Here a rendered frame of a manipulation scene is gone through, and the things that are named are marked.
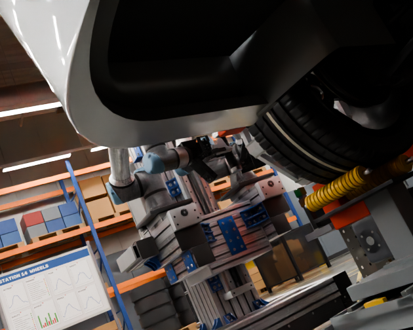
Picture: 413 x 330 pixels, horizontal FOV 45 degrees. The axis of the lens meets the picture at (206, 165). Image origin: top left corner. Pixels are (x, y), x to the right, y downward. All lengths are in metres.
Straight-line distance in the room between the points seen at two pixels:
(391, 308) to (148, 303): 7.65
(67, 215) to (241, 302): 9.47
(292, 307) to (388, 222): 0.80
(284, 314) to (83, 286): 5.77
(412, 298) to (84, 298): 6.68
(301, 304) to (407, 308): 0.97
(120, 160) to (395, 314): 1.30
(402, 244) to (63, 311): 6.46
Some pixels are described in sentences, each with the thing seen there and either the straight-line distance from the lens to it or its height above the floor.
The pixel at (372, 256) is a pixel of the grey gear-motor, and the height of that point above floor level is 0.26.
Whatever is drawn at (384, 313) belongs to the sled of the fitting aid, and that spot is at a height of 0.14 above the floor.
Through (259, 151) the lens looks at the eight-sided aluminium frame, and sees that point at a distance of 1.64.
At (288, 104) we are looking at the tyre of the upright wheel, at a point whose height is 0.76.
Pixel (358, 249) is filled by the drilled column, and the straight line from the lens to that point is 2.49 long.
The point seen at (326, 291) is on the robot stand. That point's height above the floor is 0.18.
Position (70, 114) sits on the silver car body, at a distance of 0.98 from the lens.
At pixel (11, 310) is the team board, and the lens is 7.63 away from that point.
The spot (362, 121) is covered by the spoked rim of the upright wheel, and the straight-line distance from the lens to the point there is 1.92.
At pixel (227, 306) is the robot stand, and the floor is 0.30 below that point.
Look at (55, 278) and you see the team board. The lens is 7.77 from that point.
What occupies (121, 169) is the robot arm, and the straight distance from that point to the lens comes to 2.23.
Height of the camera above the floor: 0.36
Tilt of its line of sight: 14 degrees up
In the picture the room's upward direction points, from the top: 25 degrees counter-clockwise
